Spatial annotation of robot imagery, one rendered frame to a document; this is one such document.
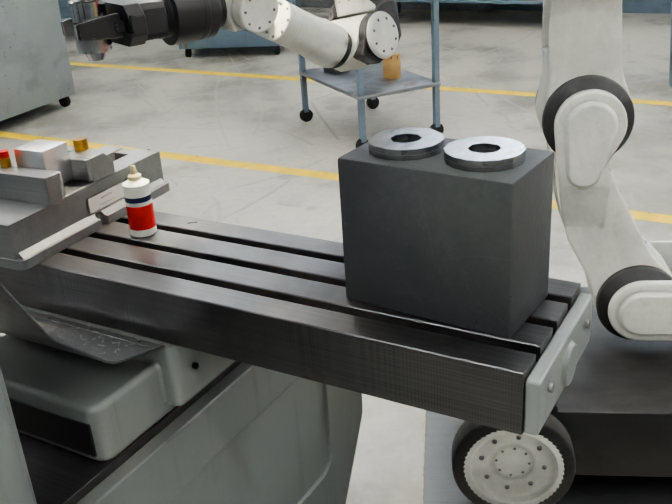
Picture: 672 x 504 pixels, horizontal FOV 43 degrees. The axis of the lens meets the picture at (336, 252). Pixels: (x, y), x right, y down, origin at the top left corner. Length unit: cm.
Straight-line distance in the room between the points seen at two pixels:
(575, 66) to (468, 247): 55
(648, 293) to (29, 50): 497
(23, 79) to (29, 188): 462
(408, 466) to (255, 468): 83
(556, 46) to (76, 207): 78
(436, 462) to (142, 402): 64
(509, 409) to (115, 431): 52
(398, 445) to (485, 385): 139
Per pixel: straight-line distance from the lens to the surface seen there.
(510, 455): 146
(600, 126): 140
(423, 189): 95
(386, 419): 242
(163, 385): 122
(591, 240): 152
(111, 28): 121
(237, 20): 128
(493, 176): 92
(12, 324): 104
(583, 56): 142
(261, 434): 147
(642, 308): 154
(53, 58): 615
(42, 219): 132
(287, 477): 159
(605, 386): 155
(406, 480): 221
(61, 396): 118
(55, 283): 129
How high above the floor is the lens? 141
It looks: 24 degrees down
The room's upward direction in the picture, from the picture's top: 4 degrees counter-clockwise
